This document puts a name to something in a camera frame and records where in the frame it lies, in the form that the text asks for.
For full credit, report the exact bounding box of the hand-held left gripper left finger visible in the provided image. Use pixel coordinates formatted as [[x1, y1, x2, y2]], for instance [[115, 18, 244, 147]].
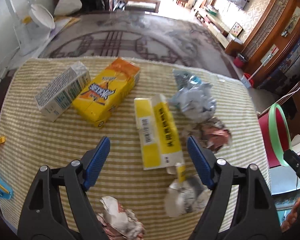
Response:
[[18, 136, 111, 240]]

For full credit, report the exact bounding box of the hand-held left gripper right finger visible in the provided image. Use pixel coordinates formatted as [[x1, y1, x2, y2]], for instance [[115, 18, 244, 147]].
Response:
[[187, 135, 282, 240]]

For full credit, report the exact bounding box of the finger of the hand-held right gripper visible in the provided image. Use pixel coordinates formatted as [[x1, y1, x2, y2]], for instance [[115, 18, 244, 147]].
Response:
[[283, 149, 300, 188]]

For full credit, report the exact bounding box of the red bucket with green rim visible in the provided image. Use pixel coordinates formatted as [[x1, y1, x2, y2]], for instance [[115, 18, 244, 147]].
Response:
[[258, 103, 292, 168]]

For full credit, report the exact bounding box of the yellow white paper box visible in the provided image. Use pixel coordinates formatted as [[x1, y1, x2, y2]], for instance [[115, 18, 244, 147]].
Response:
[[134, 94, 185, 171]]

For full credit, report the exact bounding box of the silver blue wrapper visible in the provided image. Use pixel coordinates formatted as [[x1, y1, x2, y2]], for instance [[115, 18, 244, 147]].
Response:
[[167, 69, 217, 123]]

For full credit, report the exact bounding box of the white blue milk carton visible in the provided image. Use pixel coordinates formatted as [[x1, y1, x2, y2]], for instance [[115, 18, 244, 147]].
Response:
[[34, 61, 91, 122]]

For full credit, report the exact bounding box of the person's right hand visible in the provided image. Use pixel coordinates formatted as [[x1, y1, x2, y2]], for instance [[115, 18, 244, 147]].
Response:
[[281, 197, 300, 232]]

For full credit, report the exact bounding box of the crumpled pink silver foil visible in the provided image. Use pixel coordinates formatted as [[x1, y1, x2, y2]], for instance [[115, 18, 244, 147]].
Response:
[[182, 117, 232, 154]]

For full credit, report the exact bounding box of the crumpled white tube wrapper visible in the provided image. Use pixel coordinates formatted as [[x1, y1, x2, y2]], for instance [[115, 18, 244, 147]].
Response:
[[164, 162, 212, 217]]

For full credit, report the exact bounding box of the green striped cloth mat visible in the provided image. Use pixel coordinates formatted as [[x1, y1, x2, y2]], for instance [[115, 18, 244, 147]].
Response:
[[0, 56, 273, 240]]

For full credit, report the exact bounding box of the crumpled white red wrapper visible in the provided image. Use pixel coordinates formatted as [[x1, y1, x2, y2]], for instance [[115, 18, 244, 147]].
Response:
[[96, 196, 146, 240]]

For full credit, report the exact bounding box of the yellow drink carton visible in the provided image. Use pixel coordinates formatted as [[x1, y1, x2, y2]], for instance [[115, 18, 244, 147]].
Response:
[[72, 57, 141, 128]]

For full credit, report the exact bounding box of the colourful plastic toy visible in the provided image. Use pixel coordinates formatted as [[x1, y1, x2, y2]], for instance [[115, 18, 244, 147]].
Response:
[[0, 169, 15, 201]]

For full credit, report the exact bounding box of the blue patterned curtain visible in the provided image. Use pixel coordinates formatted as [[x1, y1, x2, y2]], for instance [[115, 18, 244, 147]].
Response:
[[258, 27, 300, 98]]

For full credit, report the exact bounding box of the small red waste bin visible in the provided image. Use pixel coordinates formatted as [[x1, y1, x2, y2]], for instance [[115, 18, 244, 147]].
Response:
[[233, 53, 248, 68]]

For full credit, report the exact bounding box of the dark wooden chair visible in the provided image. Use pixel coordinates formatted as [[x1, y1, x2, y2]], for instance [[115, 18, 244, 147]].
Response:
[[0, 68, 18, 128]]

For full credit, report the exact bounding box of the long television cabinet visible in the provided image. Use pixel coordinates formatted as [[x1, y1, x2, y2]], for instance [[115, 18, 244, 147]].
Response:
[[193, 6, 243, 53]]

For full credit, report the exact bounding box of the table with patterned top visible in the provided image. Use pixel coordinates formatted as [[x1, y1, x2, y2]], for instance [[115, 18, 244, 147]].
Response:
[[39, 11, 238, 81]]

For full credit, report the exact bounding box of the framed patchwork picture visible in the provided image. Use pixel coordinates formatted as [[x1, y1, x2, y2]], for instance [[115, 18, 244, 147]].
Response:
[[229, 22, 244, 37]]

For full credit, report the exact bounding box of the yellow picture book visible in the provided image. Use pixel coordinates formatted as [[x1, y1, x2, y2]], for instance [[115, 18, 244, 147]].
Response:
[[53, 15, 81, 30]]

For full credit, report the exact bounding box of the white desk lamp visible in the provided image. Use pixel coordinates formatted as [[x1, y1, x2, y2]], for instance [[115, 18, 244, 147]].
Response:
[[4, 0, 56, 56]]

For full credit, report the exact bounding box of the wooden coffee table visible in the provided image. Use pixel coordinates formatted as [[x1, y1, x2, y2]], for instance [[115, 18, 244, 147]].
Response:
[[123, 0, 162, 15]]

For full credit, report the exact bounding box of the white beaded cord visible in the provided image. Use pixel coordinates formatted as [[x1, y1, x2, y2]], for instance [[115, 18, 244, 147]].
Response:
[[263, 88, 300, 113]]

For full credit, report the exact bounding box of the red dustpan with long handle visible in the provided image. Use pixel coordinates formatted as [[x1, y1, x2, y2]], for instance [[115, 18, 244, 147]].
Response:
[[239, 47, 276, 88]]

